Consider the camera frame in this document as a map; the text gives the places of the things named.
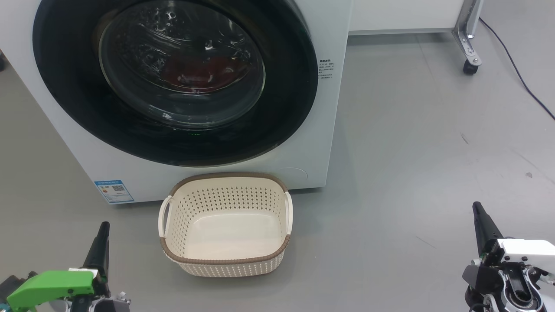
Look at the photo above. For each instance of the red jersey with number print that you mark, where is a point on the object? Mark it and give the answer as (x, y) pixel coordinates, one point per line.
(190, 71)

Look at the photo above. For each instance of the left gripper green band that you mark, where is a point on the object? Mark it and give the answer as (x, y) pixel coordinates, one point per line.
(52, 284)

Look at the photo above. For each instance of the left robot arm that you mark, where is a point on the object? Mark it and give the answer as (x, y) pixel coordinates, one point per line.
(108, 305)

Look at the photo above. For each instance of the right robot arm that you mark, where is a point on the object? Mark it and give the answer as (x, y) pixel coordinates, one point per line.
(520, 297)

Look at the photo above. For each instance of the white partition panel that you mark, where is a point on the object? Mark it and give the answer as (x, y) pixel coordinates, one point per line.
(403, 15)

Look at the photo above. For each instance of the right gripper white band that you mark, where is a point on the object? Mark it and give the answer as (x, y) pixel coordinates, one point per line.
(527, 251)

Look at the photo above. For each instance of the grey metal leg with caster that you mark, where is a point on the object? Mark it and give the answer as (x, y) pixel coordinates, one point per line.
(466, 34)

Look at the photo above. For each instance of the cream perforated basket brown rim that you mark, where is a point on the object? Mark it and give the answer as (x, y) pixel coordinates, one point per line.
(225, 234)

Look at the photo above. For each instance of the white front-load washing machine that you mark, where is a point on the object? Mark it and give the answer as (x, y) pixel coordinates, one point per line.
(329, 108)

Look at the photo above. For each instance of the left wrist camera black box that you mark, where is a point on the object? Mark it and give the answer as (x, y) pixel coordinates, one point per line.
(15, 284)

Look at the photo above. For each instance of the black round glass washer door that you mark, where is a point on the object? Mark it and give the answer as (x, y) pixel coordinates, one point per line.
(173, 130)

